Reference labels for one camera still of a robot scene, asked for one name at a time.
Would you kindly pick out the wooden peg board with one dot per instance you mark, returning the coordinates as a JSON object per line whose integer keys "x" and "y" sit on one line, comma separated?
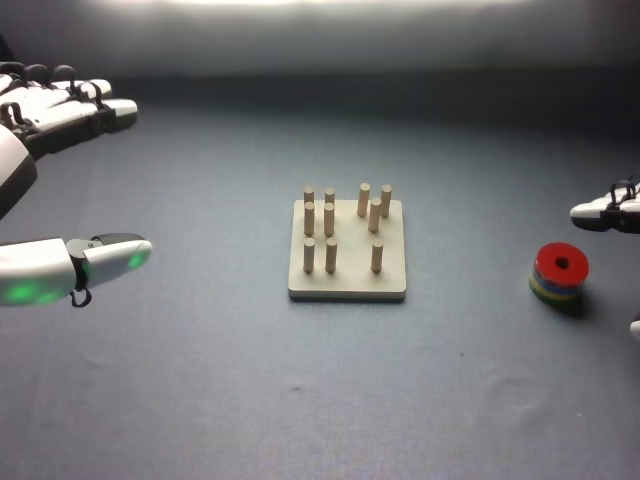
{"x": 345, "y": 275}

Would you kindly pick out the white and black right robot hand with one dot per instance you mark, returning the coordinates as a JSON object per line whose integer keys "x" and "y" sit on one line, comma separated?
{"x": 595, "y": 210}

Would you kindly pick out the stack of coloured rings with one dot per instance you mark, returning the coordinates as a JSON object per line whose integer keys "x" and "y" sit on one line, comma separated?
{"x": 560, "y": 275}

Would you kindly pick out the grey table cloth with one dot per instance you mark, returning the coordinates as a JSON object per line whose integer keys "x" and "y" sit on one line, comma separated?
{"x": 200, "y": 375}

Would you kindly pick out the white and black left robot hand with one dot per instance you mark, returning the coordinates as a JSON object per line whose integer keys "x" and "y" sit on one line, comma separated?
{"x": 35, "y": 265}

